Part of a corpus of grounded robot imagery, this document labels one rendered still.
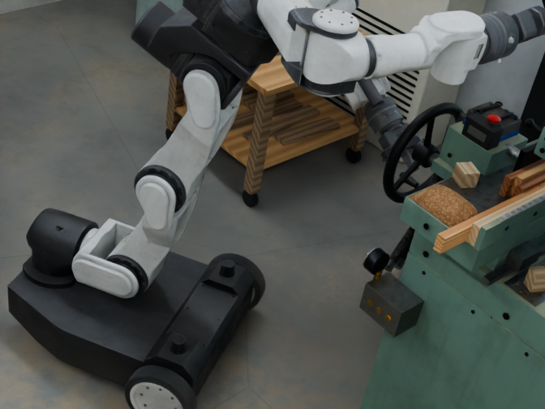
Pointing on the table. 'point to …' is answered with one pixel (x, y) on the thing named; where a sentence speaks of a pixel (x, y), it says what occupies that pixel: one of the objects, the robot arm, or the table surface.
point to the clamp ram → (525, 157)
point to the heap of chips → (445, 204)
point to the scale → (521, 208)
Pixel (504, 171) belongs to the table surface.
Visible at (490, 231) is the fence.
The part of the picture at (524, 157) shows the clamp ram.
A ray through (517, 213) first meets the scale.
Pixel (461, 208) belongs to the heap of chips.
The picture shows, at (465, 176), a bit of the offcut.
